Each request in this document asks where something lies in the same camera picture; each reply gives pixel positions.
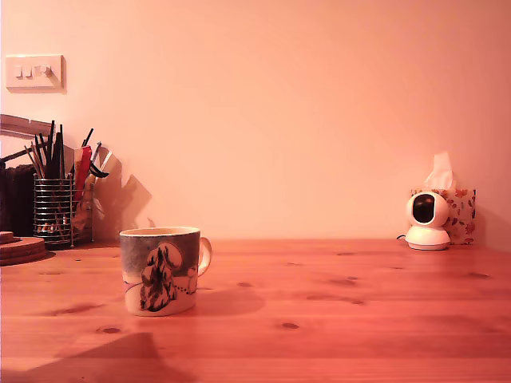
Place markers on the winter print ceramic mug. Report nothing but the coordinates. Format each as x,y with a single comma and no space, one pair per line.
160,247

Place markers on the metal tongs with black tip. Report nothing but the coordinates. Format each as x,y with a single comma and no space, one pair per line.
98,172

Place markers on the red kitchen tool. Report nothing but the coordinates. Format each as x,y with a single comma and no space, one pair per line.
82,171

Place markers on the pale flat kitchen tool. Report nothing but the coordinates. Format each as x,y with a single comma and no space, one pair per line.
82,217

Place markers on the white tissue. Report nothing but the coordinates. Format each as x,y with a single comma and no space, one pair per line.
440,171

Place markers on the black flat spatula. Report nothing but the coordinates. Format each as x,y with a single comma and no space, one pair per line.
58,159

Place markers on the floral tissue box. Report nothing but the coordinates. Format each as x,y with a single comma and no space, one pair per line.
464,215

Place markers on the thin black stick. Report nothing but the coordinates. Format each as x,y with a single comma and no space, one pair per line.
51,135

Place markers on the black chopstick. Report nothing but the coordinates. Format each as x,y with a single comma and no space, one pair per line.
42,155

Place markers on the wooden chopstick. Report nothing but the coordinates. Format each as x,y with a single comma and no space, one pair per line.
36,165

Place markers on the large round cork trivet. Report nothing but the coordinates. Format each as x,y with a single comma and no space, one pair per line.
24,251

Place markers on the dark ribbed basket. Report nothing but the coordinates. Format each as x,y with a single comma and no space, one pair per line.
16,199

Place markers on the dark metal rod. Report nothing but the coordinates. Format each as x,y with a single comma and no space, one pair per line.
16,156

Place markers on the small cork trivet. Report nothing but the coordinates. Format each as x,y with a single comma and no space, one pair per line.
6,236

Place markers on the small white round camera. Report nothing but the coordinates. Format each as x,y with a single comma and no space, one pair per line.
426,239

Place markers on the white wall switch plate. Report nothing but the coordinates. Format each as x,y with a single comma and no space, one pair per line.
56,80

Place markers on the grey shelf rail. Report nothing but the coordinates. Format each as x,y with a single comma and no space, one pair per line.
20,124

